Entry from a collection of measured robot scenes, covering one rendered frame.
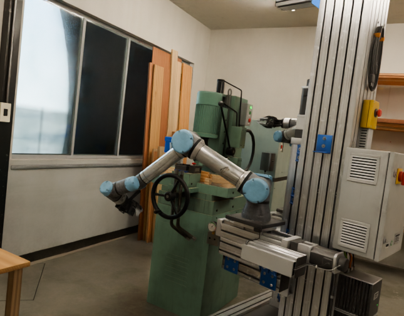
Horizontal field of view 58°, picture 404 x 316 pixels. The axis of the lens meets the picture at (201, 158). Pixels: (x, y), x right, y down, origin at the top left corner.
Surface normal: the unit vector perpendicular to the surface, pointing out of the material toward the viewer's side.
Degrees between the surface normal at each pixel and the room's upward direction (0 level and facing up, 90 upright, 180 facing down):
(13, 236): 90
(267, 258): 90
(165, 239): 90
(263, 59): 90
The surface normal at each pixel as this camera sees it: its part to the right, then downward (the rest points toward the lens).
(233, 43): -0.47, 0.00
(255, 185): -0.15, 0.10
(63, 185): 0.88, 0.13
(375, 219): -0.68, -0.04
